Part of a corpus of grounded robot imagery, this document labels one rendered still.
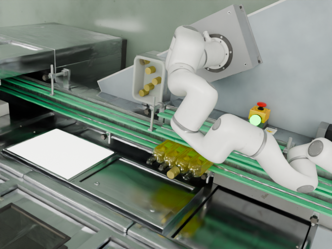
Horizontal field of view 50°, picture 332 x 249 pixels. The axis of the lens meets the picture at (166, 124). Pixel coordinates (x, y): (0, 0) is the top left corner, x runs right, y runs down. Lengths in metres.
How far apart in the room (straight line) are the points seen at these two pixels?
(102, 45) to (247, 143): 1.75
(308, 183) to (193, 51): 0.50
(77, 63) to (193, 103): 1.52
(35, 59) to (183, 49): 1.23
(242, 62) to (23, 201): 1.02
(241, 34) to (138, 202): 0.77
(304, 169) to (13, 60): 1.56
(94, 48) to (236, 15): 1.27
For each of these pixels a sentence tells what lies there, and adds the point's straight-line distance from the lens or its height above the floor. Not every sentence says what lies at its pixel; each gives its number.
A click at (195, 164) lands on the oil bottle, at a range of 1.43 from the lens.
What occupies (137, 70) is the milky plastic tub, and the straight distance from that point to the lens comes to 1.76.
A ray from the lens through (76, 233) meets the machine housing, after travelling 1.37.
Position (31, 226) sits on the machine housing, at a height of 1.55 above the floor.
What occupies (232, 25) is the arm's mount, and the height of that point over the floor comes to 0.86.
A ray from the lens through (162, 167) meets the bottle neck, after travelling 1.46.
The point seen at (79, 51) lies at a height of 0.54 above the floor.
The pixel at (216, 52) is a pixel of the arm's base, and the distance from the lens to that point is 1.40.
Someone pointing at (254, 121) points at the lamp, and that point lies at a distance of 1.51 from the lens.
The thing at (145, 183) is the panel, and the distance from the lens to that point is 1.56.
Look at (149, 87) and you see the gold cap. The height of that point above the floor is 0.81.
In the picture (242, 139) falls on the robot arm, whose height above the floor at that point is 1.38.
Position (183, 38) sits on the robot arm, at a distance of 1.11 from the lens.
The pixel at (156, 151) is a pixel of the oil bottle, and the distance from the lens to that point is 1.49.
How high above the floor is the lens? 2.22
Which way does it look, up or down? 53 degrees down
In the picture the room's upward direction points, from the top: 120 degrees counter-clockwise
